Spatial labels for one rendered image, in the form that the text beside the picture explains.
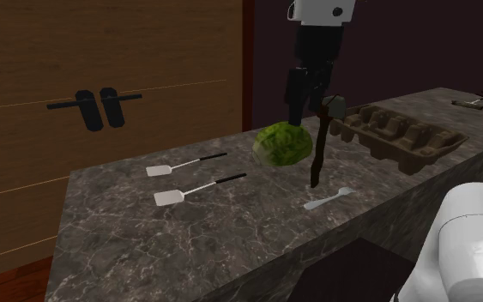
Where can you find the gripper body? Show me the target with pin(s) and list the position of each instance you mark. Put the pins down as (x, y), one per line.
(318, 44)

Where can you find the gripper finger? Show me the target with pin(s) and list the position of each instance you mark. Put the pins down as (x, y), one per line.
(296, 96)
(319, 85)

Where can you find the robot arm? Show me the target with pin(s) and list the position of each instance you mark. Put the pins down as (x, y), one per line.
(475, 251)

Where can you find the green lettuce head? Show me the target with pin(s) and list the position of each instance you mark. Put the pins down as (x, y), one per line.
(283, 144)

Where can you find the brown egg carton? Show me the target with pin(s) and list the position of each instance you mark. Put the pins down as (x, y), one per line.
(412, 159)

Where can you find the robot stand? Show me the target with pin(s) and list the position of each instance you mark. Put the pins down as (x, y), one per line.
(350, 276)

